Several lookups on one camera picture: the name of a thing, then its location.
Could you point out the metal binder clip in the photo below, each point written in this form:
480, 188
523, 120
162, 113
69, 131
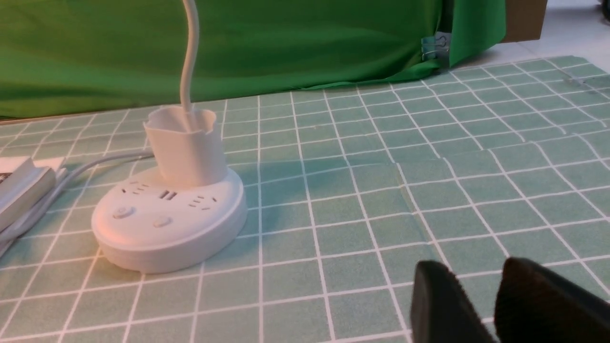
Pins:
435, 47

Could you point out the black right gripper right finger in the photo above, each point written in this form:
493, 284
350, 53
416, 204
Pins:
537, 305

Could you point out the top white self-driving book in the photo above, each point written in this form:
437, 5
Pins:
23, 183

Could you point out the brown cardboard box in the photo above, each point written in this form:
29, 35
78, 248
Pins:
524, 20

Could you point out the green backdrop cloth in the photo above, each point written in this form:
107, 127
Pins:
80, 56

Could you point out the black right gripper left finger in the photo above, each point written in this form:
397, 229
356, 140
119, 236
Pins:
440, 311

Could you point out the green checkered tablecloth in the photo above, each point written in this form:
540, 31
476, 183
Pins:
347, 189

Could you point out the white desk lamp with sockets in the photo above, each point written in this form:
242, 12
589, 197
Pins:
187, 208

